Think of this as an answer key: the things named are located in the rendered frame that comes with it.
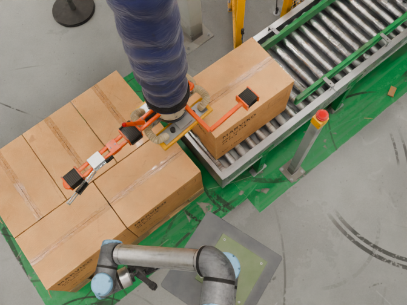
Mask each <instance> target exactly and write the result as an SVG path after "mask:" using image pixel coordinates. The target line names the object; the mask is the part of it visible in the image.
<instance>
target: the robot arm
mask: <svg viewBox="0 0 407 305"><path fill-rule="evenodd" d="M119 264H124V265H127V267H128V268H126V267H123V268H121V269H118V270H117V267H118V265H119ZM160 269H172V270H179V271H190V272H197V274H198V275H199V276H201V277H203V285H202V293H201V298H200V305H235V303H236V292H237V282H238V277H239V274H240V263H239V261H238V259H237V258H236V256H234V255H233V254H231V253H229V252H222V251H220V250H219V249H217V248H215V247H213V246H201V247H200V248H199V249H187V248H169V247H159V246H142V245H132V244H123V243H122V242H121V241H119V240H110V239H108V240H104V241H103V242H102V245H101V250H100V253H99V258H98V263H97V266H96V270H95V273H94V277H93V278H92V280H91V289H92V291H93V292H94V294H95V295H96V298H98V299H99V300H101V299H104V298H106V297H107V296H110V295H112V294H114V293H116V292H119V291H120V290H122V289H125V288H127V287H129V286H131V285H133V282H135V281H136V280H135V278H134V277H135V276H136V277H137V278H138V279H140V280H141V281H142V282H143V283H145V284H146V285H147V286H148V287H149V288H150V289H151V290H156V289H157V284H156V283H155V282H154V281H151V280H150V279H148V278H147V277H146V275H149V274H152V273H153V272H156V271H158V270H160ZM134 271H135V272H134Z"/></svg>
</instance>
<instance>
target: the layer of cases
mask: <svg viewBox="0 0 407 305"><path fill-rule="evenodd" d="M142 103H143V101H142V100H141V99H140V98H139V96H138V95H137V94H136V93H135V92H134V91H133V90H132V88H131V87H130V86H129V84H127V83H126V81H125V80H124V79H123V77H122V76H121V75H120V74H119V73H118V72H117V71H114V72H113V73H111V74H110V75H108V76H107V77H106V78H104V79H102V80H101V81H100V82H98V83H97V84H95V85H94V86H92V87H91V88H89V89H88V90H87V91H85V92H83V93H82V94H80V95H79V96H78V97H76V98H75V99H73V100H72V101H71V102H69V103H67V104H66V105H64V106H63V107H62V108H60V109H58V110H57V111H55V112H54V113H53V114H51V115H50V116H48V117H47V118H45V119H44V120H42V121H41V122H39V123H38V124H37V125H35V126H34V127H32V128H30V129H29V130H28V131H26V132H25V133H23V134H22V135H20V136H19V137H17V138H16V139H15V140H13V141H11V142H10V143H9V144H7V145H6V146H4V147H3V148H1V149H0V216H1V218H2V219H3V221H4V223H5V224H6V226H7V227H8V229H9V231H10V232H11V233H12V236H13V237H14V238H15V240H16V242H17V243H18V245H19V247H20V248H21V250H22V251H23V253H24V255H25V256H26V258H27V260H28V261H29V263H30V264H31V266H32V268H33V269H34V271H35V272H36V274H37V276H38V277H39V279H40V280H41V282H42V283H43V285H44V287H45V288H46V290H58V291H67V292H69V291H71V290H72V289H73V288H74V287H76V286H77V285H78V284H79V283H81V282H82V281H84V280H85V279H86V278H87V277H89V276H90V275H91V274H92V273H93V272H95V270H96V266H97V263H98V258H99V253H100V250H101V245H102V242H103V241H104V240H108V239H110V240H119V241H121V242H122V243H123V244H131V243H132V242H134V241H135V240H136V239H137V238H138V237H140V236H141V235H142V234H144V233H145V232H146V231H148V230H149V229H150V228H151V227H153V226H154V225H155V224H156V223H158V222H159V221H160V220H162V219H163V218H164V217H165V216H167V215H168V214H169V213H170V212H172V211H173V210H175V209H176V208H177V207H178V206H180V205H181V204H182V203H183V202H184V201H186V200H187V199H189V198H190V197H191V196H192V195H194V194H195V193H196V192H197V191H199V190H200V189H201V188H203V183H202V175H201V171H200V169H199V168H198V167H197V166H196V165H195V164H194V162H193V161H192V160H191V159H190V158H189V157H188V155H187V154H186V153H185V151H184V150H183V149H182V148H181V147H180V146H179V144H178V143H177V142H176V143H174V144H173V145H172V146H171V147H169V148H168V149H167V150H166V151H165V150H164V149H163V148H162V147H161V146H160V145H159V144H155V143H153V142H152V141H151V140H149V139H148V137H147V136H146V135H145V133H144V130H143V131H142V133H143V138H141V139H140V140H139V141H138V142H136V143H135V144H134V145H131V146H130V145H129V144H128V143H127V144H126V145H125V146H124V147H122V149H121V150H120V151H119V152H118V153H117V154H115V155H113V157H114V159H112V160H111V161H110V162H108V163H106V164H105V165H104V166H103V167H101V168H100V169H99V170H97V173H96V174H95V175H94V176H93V177H92V179H91V180H90V181H89V182H88V183H89V185H88V186H87V187H86V189H85V190H84V191H83V193H82V194H81V195H78V196H77V197H76V198H75V199H74V201H73V202H72V203H71V205H70V206H69V205H68V204H66V202H68V200H69V199H70V197H71V196H72V195H73V194H74V193H75V190H76V189H77V188H78V187H79V186H78V187H77V188H76V189H74V190H73V191H72V190H71V189H69V190H68V189H65V188H64V187H63V184H62V183H63V180H62V179H61V176H62V177H63V176H64V175H66V173H68V172H69V171H70V170H72V169H73V167H74V166H75V167H76V168H79V167H80V166H81V165H83V164H84V163H85V162H86V161H87V159H88V158H90V157H91V156H92V155H93V154H94V153H96V152H97V151H98V152H99V151H100V150H101V149H102V148H103V147H104V146H105V145H106V144H107V143H108V142H109V141H110V140H111V139H115V138H116V137H117V136H118V135H120V133H119V131H118V130H119V128H120V127H121V126H122V123H123V122H127V121H130V120H131V117H130V115H131V114H130V113H131V112H132V111H133V110H135V109H136V108H137V107H138V106H139V105H141V104H142ZM72 104H73V105H72ZM76 109H77V110H76ZM80 114H81V115H80Z"/></svg>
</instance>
